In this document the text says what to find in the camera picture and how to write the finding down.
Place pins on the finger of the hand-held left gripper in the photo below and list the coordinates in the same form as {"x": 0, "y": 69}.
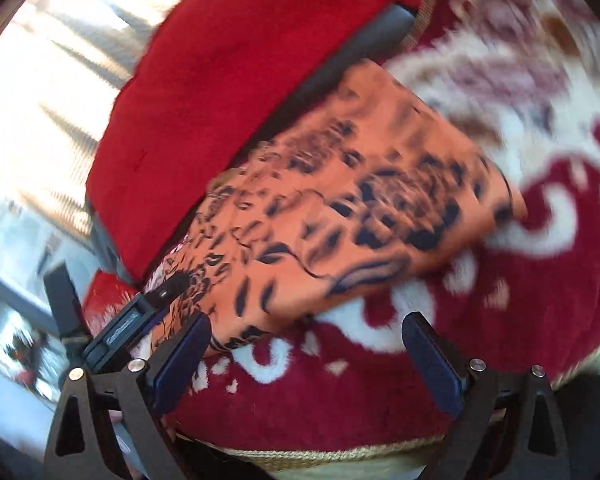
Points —
{"x": 62, "y": 300}
{"x": 172, "y": 285}

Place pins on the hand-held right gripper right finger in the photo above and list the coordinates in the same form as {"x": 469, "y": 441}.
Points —
{"x": 435, "y": 365}

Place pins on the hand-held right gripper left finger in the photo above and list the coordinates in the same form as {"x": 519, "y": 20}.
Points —
{"x": 180, "y": 365}

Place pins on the orange floral shirt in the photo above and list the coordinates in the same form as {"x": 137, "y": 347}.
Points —
{"x": 340, "y": 210}

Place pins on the floral fleece blanket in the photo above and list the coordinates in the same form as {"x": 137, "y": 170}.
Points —
{"x": 530, "y": 285}

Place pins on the red quilt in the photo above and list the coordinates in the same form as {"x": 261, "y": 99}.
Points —
{"x": 220, "y": 85}

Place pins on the dotted cream curtain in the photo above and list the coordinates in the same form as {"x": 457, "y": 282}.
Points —
{"x": 55, "y": 85}

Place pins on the black leather sofa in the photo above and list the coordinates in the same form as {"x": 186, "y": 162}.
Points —
{"x": 360, "y": 45}

